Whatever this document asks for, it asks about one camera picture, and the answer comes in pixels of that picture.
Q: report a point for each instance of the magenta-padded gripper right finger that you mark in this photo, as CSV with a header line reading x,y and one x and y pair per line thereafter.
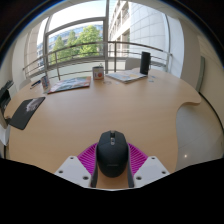
x,y
151,170

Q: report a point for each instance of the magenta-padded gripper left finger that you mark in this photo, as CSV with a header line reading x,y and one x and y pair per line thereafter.
x,y
71,170

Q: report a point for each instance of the black computer mouse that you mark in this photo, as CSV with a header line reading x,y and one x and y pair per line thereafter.
x,y
112,155

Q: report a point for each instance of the black mouse pad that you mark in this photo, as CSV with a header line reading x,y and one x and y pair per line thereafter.
x,y
26,112

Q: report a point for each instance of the red colourful magazine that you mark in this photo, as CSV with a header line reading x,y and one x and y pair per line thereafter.
x,y
70,84

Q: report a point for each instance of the black and blue stapler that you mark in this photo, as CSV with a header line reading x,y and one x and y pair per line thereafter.
x,y
35,84

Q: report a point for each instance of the light open booklet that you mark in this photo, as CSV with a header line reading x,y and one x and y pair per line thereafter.
x,y
126,76

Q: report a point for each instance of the white printed cup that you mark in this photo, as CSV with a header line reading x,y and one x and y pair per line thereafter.
x,y
98,73

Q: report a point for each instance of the tall black speaker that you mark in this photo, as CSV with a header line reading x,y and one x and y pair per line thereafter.
x,y
145,62

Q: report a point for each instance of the grey metal balcony railing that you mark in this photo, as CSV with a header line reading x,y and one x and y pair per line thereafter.
x,y
96,43

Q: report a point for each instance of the green tree outside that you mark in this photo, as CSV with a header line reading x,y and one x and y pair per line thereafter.
x,y
85,38

